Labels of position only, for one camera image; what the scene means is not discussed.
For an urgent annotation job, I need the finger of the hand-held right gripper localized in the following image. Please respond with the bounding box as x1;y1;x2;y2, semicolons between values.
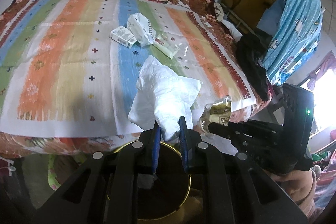
209;120;284;139
230;135;279;159

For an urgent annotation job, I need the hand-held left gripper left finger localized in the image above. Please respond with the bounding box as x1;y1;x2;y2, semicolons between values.
34;120;162;224

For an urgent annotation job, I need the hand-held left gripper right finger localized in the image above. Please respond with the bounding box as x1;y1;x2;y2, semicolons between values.
178;116;310;224

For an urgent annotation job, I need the black gold-rimmed trash bin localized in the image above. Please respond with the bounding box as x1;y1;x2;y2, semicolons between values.
106;141;192;222

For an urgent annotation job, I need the tan green snack wrapper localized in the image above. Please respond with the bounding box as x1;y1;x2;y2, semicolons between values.
199;95;233;135

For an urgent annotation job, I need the white paper sheet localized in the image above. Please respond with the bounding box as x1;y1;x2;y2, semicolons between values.
128;55;202;142

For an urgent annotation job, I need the person's right forearm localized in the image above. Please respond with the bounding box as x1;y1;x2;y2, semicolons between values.
287;169;332;224

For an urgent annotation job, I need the person's right hand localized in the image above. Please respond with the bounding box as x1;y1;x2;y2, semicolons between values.
265;168;315;188

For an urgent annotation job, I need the pink window curtain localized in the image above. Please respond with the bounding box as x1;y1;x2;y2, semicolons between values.
307;51;336;90

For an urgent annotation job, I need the black cloth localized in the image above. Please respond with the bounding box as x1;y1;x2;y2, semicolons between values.
236;34;271;101

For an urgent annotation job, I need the clear wrapper with white strip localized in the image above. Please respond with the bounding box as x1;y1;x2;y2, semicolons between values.
154;34;179;59

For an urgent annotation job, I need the blue cartoon print curtain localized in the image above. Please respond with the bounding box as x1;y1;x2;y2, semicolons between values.
259;0;323;85

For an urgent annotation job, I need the light blue cloth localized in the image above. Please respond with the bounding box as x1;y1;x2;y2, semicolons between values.
257;0;285;30

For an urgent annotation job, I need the green floral cloth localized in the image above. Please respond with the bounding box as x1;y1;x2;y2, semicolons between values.
47;154;87;191

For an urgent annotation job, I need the small white cardboard box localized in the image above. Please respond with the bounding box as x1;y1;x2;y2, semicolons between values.
109;26;137;49

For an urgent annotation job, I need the white printed plastic bag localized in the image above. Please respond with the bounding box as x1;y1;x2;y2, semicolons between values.
127;13;155;46

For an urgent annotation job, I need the striped colourful mat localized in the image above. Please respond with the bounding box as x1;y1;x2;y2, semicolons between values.
0;0;256;138

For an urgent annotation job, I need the grey metal bed rail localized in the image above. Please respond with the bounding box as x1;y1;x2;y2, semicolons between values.
218;2;252;35

